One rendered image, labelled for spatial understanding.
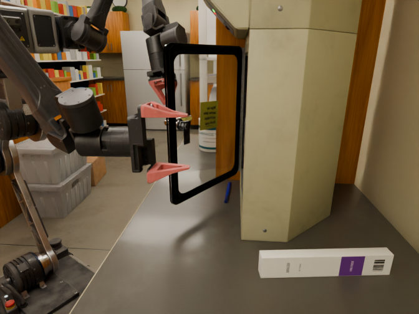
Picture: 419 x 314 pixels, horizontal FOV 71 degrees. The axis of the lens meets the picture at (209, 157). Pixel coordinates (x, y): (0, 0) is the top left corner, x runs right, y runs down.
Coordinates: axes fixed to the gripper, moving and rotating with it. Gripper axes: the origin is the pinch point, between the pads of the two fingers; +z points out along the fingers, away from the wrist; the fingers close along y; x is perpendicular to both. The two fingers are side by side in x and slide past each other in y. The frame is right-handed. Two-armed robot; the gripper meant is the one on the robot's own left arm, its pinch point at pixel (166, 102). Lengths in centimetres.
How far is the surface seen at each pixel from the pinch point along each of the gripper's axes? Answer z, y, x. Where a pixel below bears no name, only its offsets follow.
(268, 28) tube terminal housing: -5.2, -31.7, -29.2
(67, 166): 15, 155, 135
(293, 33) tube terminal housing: -3.3, -31.5, -33.7
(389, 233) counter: 45, -14, -53
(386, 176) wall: 34, 1, -61
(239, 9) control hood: -9.4, -32.7, -24.5
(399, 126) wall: 20, -3, -64
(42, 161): 6, 135, 143
